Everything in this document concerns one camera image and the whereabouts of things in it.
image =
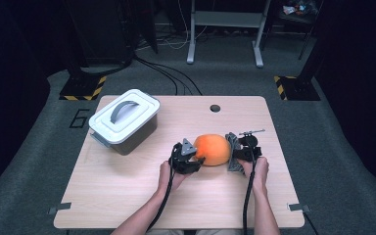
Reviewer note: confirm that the black base with hazard stripes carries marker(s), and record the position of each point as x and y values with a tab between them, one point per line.
298	88
81	87

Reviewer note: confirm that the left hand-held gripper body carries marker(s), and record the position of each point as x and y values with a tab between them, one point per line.
182	163

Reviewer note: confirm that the colourful small clutter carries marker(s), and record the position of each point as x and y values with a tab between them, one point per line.
298	8

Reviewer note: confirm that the white metal stand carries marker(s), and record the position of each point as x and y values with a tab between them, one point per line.
228	19

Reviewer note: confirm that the orange plush toy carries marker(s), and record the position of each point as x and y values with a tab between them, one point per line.
212	150

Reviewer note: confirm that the clear brown storage box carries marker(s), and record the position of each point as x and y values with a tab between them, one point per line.
137	140

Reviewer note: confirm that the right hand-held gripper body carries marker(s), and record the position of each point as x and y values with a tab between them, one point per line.
249	153

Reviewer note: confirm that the person's left hand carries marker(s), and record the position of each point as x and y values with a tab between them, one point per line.
173	181

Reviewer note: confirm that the person's right hand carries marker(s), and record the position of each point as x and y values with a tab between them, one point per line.
259	173

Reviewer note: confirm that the dark equipment cabinet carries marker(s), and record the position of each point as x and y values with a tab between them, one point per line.
111	32

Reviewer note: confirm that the black stand post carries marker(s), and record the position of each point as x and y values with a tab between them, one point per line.
75	49
308	65

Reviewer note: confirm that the grey box with white lid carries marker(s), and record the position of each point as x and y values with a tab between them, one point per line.
143	107

